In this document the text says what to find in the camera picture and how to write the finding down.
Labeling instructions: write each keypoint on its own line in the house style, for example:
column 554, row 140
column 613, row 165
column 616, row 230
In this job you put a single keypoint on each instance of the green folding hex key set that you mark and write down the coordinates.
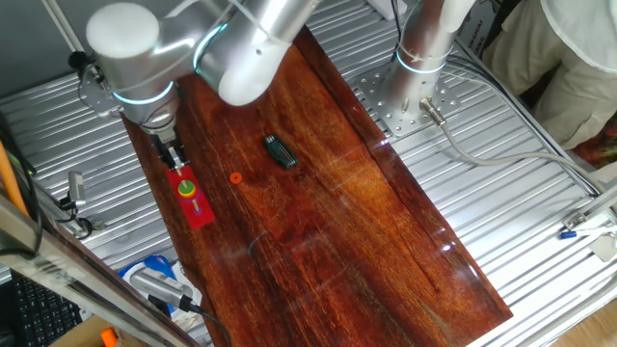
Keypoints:
column 282, row 153

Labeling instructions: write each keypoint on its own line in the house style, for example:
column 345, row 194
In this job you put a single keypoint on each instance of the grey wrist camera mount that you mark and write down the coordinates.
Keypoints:
column 96, row 96

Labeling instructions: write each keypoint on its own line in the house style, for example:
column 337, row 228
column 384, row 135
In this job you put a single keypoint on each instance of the perforated metal robot base plate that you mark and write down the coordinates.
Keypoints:
column 385, row 115

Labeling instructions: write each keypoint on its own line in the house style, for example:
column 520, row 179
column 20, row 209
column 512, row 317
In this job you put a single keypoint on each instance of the white printed box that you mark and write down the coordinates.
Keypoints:
column 472, row 29

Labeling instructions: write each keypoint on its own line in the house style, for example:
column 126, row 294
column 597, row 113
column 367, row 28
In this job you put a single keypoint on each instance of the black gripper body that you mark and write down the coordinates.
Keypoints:
column 168, row 144

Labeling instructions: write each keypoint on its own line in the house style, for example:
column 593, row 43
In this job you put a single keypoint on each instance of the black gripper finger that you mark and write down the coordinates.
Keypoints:
column 169, row 163
column 181, row 159

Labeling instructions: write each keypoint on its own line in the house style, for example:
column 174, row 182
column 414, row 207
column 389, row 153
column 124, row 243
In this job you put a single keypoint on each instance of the person in white shirt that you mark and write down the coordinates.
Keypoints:
column 573, row 82

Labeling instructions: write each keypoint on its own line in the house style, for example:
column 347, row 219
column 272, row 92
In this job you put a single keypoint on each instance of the metal frame bar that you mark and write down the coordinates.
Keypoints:
column 87, row 274

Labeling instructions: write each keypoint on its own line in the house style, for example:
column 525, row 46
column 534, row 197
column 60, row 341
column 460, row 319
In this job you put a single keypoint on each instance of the small metal bracket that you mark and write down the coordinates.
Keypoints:
column 573, row 221

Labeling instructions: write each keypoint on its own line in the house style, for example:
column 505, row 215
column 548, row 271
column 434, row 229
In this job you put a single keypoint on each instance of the silver ribbed camera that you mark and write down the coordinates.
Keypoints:
column 159, row 285

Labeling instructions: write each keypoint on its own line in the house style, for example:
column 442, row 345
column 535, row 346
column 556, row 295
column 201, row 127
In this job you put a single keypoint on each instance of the small silver camera on mount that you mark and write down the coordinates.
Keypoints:
column 76, row 188

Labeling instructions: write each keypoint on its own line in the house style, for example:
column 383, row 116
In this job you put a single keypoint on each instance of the blue capped small part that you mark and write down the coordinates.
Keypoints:
column 568, row 235

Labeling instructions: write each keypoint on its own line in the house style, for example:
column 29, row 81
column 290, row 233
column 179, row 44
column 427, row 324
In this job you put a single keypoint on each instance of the colourful patterned cloth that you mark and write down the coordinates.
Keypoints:
column 602, row 147

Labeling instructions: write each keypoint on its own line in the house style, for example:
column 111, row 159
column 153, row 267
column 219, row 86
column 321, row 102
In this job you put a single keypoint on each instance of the white power strip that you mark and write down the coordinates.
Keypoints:
column 385, row 7

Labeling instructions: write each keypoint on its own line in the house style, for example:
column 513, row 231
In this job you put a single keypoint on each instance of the orange pole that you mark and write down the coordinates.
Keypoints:
column 9, row 183

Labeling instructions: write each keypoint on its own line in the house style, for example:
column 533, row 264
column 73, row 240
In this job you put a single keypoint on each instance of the red Hanoi base with pegs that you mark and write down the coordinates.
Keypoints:
column 195, row 219

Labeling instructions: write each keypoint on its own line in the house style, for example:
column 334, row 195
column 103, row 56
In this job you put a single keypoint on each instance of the brown cardboard box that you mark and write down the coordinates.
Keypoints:
column 82, row 335

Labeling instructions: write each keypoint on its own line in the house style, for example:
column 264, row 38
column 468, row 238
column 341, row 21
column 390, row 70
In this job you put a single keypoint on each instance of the dark red wooden board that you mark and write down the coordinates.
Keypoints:
column 337, row 217

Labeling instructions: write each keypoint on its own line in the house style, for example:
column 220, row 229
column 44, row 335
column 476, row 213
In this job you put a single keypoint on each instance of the black keyboard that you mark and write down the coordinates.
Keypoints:
column 41, row 313

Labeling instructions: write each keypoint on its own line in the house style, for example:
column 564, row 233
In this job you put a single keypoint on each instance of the slanted aluminium pole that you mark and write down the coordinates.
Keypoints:
column 60, row 21

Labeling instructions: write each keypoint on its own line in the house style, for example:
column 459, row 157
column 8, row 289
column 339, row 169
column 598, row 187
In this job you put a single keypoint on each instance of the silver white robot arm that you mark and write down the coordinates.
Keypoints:
column 144, row 53

